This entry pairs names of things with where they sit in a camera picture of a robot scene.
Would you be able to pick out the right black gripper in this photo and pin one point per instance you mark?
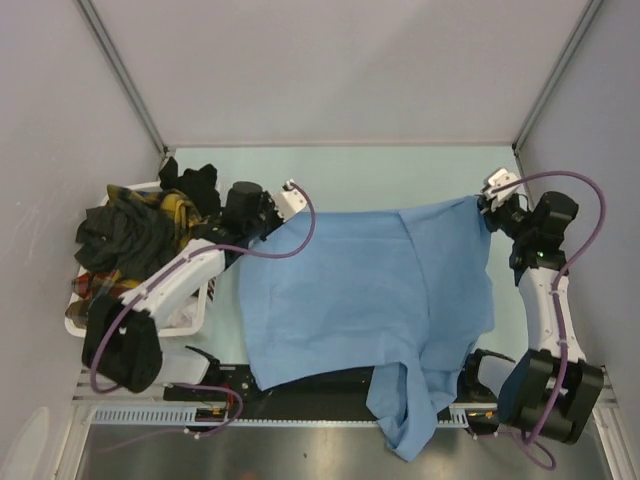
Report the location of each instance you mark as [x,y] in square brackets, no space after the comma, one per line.
[489,214]

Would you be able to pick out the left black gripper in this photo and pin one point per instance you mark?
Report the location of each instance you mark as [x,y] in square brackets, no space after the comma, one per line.
[277,221]

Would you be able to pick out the light blue long sleeve shirt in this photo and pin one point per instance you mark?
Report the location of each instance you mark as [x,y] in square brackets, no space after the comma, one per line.
[403,292]

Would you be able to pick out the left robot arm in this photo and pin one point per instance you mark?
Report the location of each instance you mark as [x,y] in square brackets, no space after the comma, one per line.
[123,346]

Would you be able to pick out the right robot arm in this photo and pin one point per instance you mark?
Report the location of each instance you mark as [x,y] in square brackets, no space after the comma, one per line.
[551,391]

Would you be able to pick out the black shirt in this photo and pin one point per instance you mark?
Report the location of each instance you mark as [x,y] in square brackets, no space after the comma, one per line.
[198,185]

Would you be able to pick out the yellow plaid shirt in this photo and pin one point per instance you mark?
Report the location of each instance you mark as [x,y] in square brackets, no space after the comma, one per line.
[173,204]

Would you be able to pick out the white shirt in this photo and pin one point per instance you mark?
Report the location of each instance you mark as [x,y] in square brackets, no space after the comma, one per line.
[184,316]

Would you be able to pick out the dark grey striped shirt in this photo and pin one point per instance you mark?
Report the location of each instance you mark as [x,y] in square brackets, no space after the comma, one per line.
[130,238]

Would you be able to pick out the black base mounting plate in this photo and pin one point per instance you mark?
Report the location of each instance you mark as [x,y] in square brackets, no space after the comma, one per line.
[336,396]

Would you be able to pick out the red plaid shirt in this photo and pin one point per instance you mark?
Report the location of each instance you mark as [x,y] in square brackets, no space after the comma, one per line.
[88,286]

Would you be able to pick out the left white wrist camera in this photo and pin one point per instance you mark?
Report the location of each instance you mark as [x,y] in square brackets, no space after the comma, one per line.
[289,201]

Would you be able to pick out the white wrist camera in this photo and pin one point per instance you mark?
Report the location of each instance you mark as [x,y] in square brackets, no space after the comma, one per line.
[499,187]
[289,201]

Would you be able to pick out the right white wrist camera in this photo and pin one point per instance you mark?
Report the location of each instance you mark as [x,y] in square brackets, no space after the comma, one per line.
[499,187]

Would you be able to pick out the right aluminium frame post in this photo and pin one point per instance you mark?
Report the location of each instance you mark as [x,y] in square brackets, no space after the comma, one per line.
[559,68]

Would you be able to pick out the aluminium frame post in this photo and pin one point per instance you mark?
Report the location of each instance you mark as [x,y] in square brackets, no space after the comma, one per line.
[91,16]
[559,68]

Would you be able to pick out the white slotted cable duct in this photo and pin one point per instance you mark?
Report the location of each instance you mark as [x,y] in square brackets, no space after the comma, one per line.
[458,417]

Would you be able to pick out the left aluminium frame post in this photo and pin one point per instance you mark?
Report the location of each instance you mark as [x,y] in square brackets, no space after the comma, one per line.
[91,16]

